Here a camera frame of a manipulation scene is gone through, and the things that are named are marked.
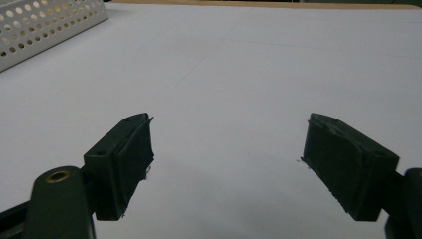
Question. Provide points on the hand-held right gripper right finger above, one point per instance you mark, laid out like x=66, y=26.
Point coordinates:
x=345, y=162

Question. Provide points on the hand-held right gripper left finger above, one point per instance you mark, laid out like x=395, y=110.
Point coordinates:
x=119, y=166

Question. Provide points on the white perforated plastic basket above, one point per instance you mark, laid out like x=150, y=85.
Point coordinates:
x=40, y=26

